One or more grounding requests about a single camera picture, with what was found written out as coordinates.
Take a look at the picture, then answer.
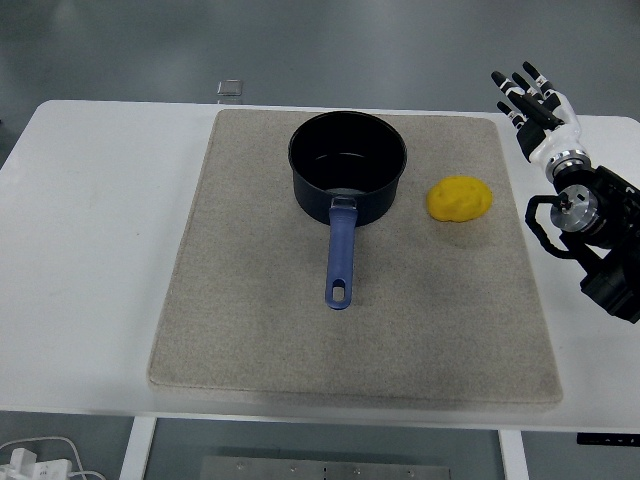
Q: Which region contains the white and black hand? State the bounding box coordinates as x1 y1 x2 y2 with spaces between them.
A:
490 61 587 170

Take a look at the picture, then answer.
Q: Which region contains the yellow potato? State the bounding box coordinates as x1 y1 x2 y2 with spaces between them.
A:
425 175 494 223

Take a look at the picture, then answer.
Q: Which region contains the dark blue pot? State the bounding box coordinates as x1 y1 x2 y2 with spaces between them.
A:
287 110 408 311

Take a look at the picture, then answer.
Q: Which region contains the beige fabric mat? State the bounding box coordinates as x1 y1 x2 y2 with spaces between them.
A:
147 108 564 412

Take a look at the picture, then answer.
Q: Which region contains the black table control panel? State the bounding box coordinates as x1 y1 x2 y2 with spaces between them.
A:
576 432 640 446

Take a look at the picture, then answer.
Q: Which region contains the white table leg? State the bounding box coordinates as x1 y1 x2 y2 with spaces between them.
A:
118 416 158 480
497 428 530 480

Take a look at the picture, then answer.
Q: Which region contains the white power adapter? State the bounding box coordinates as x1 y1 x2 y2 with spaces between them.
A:
0 447 72 480

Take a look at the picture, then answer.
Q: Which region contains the white cable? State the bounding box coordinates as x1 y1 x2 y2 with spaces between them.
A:
0 436 104 480

